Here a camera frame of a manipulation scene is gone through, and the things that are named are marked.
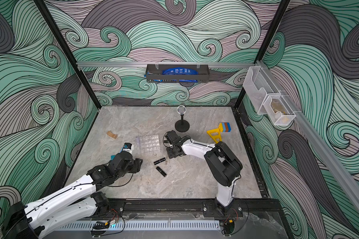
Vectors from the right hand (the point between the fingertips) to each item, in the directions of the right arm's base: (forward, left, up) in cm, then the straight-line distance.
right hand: (175, 151), depth 93 cm
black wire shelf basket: (+38, +13, +33) cm, 52 cm away
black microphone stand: (+20, -5, +1) cm, 21 cm away
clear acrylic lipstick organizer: (+5, +17, +2) cm, 18 cm away
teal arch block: (-4, +39, +1) cm, 39 cm away
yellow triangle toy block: (+10, -29, -1) cm, 31 cm away
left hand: (-9, +19, +10) cm, 23 cm away
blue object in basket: (+39, -3, +34) cm, 52 cm away
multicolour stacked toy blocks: (+18, -36, +1) cm, 40 cm away
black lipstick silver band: (-6, +10, 0) cm, 11 cm away
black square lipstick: (-13, +8, 0) cm, 15 cm away
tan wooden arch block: (+15, +45, -1) cm, 48 cm away
